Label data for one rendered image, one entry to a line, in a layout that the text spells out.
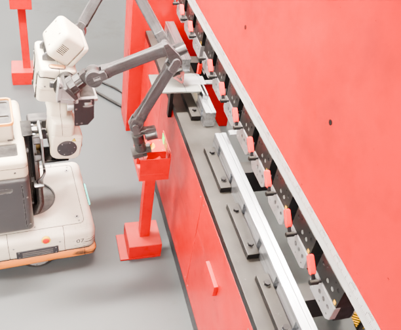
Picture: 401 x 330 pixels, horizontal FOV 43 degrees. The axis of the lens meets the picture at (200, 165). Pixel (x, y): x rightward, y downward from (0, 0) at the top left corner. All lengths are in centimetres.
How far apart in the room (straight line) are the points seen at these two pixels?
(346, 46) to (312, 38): 19
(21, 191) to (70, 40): 82
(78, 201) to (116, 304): 64
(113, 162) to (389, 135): 276
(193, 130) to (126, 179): 107
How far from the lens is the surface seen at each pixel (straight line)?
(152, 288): 311
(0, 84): 470
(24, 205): 286
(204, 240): 254
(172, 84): 289
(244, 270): 216
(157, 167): 270
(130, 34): 369
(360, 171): 146
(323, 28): 162
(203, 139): 272
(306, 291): 217
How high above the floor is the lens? 255
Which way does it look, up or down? 41 degrees down
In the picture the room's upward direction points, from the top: 10 degrees clockwise
